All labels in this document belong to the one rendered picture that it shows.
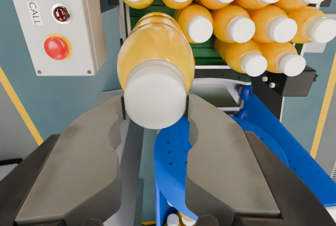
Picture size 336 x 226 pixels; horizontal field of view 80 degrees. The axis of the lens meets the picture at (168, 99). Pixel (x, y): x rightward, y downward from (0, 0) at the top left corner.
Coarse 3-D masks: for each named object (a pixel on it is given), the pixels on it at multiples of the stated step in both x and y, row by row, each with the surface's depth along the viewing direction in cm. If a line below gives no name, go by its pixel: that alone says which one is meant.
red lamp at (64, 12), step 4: (56, 8) 29; (60, 8) 29; (64, 8) 29; (56, 12) 29; (60, 12) 29; (64, 12) 29; (56, 16) 29; (60, 16) 29; (64, 16) 29; (68, 16) 30; (60, 20) 30; (64, 20) 30
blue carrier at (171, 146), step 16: (176, 128) 50; (256, 128) 50; (160, 144) 45; (176, 144) 45; (272, 144) 45; (160, 160) 40; (176, 160) 40; (160, 176) 40; (176, 176) 37; (160, 192) 58; (176, 192) 36; (160, 208) 61; (176, 208) 38; (160, 224) 65
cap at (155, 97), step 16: (144, 80) 11; (160, 80) 11; (176, 80) 12; (128, 96) 12; (144, 96) 12; (160, 96) 12; (176, 96) 12; (128, 112) 12; (144, 112) 12; (160, 112) 12; (176, 112) 12; (160, 128) 13
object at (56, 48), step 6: (48, 42) 31; (54, 42) 31; (60, 42) 31; (48, 48) 31; (54, 48) 32; (60, 48) 32; (66, 48) 32; (48, 54) 32; (54, 54) 32; (60, 54) 32; (66, 54) 32
